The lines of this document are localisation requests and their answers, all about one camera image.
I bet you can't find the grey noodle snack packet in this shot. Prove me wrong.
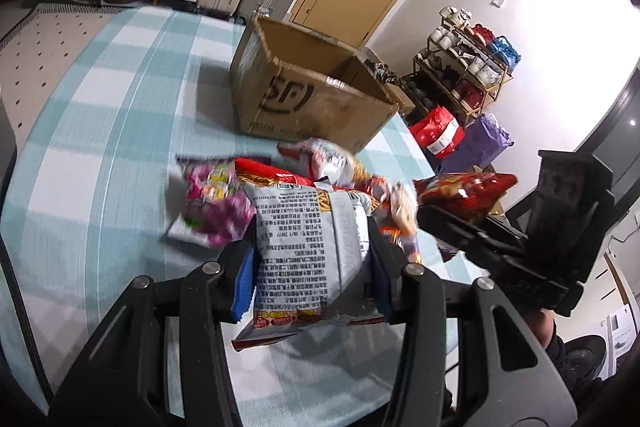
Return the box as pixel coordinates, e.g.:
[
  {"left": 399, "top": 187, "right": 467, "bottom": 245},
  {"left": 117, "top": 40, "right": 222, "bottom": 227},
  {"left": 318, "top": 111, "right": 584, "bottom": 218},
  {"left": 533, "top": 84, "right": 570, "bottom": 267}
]
[{"left": 231, "top": 177, "right": 396, "bottom": 353}]

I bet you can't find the wooden shoe rack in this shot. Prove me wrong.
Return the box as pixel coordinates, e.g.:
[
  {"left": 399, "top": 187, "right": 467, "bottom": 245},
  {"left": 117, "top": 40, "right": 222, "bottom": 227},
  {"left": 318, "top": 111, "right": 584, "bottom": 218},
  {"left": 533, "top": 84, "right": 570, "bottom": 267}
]
[{"left": 400, "top": 7, "right": 516, "bottom": 126}]

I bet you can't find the group of shoes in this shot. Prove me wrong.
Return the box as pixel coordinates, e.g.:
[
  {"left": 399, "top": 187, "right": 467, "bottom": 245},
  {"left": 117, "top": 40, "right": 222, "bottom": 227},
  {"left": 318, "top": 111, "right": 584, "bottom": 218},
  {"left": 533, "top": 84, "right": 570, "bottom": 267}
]
[{"left": 365, "top": 6, "right": 501, "bottom": 108}]

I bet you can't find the dark red snack packet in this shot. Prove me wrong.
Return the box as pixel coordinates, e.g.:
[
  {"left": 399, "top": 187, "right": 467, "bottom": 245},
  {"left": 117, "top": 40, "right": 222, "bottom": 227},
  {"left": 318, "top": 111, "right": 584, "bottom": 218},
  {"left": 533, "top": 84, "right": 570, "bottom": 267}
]
[{"left": 415, "top": 172, "right": 518, "bottom": 220}]

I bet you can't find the white dotted rug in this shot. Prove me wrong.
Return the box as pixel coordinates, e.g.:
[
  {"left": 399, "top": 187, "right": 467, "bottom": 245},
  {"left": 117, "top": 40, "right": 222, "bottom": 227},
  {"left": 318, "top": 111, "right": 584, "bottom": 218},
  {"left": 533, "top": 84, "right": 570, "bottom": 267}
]
[{"left": 0, "top": 4, "right": 117, "bottom": 148}]

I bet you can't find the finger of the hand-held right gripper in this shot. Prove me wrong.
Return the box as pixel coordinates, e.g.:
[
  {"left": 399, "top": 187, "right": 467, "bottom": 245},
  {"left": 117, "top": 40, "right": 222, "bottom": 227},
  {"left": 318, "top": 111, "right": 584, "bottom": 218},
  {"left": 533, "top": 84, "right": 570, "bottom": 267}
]
[
  {"left": 440, "top": 242, "right": 569, "bottom": 314},
  {"left": 417, "top": 205, "right": 530, "bottom": 259}
]

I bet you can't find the purple gift bag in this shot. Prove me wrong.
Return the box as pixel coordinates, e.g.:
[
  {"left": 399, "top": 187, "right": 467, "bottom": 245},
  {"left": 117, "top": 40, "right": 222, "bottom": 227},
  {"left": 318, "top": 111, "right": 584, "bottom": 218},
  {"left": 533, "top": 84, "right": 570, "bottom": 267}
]
[{"left": 440, "top": 113, "right": 516, "bottom": 175}]

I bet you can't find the orange snack packet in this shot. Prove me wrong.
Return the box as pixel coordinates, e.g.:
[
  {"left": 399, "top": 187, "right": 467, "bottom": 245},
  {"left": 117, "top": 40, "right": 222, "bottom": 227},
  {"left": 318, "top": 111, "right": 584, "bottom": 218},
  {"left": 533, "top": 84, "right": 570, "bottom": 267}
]
[{"left": 372, "top": 179, "right": 423, "bottom": 264}]

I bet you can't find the person's right forearm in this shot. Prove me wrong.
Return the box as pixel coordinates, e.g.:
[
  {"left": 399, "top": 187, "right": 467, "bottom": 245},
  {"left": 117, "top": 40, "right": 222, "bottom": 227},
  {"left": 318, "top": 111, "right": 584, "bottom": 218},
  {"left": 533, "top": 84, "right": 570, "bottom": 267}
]
[{"left": 524, "top": 308, "right": 608, "bottom": 388}]

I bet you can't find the red noodle snack packet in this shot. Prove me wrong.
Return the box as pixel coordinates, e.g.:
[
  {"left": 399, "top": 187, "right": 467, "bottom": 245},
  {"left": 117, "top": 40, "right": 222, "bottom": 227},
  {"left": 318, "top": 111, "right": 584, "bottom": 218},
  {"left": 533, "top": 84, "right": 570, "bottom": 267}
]
[{"left": 234, "top": 157, "right": 326, "bottom": 188}]

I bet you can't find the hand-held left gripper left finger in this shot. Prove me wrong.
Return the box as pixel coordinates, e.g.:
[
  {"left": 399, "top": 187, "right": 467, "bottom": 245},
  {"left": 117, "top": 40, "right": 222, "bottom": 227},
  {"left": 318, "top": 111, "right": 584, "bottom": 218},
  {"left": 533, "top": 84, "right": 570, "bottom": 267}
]
[{"left": 47, "top": 239, "right": 258, "bottom": 427}]

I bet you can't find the purple snack packet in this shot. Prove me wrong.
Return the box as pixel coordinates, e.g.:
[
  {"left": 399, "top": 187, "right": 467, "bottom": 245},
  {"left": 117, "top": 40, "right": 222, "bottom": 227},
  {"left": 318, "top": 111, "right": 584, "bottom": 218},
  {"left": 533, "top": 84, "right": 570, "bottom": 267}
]
[{"left": 165, "top": 157, "right": 257, "bottom": 250}]

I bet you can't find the red shopping bag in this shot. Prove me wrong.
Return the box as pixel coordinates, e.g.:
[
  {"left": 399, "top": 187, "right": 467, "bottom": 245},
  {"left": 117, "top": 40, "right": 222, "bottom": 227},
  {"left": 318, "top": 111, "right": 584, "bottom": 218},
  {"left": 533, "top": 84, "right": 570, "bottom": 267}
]
[{"left": 409, "top": 106, "right": 466, "bottom": 160}]

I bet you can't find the brown cardboard box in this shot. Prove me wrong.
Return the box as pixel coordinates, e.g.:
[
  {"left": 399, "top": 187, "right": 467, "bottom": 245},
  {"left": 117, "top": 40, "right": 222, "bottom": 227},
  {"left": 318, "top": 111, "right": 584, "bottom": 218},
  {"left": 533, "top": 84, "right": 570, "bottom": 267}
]
[{"left": 230, "top": 14, "right": 399, "bottom": 155}]

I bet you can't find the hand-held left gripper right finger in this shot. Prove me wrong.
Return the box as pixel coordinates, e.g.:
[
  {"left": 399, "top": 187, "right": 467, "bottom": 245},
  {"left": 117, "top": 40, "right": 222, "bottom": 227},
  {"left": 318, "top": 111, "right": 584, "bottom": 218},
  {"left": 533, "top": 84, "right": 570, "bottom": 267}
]
[{"left": 367, "top": 217, "right": 576, "bottom": 427}]

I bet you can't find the red white snack packet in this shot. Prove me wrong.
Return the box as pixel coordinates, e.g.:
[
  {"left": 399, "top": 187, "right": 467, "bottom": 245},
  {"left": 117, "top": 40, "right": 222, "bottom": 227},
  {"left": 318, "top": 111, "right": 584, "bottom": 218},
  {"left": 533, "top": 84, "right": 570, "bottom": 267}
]
[{"left": 277, "top": 138, "right": 388, "bottom": 198}]

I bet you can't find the teal checked tablecloth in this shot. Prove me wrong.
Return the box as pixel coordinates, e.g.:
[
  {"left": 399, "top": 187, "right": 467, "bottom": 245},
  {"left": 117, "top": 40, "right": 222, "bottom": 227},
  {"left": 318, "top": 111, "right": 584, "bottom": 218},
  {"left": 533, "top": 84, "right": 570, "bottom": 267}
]
[{"left": 0, "top": 4, "right": 461, "bottom": 427}]

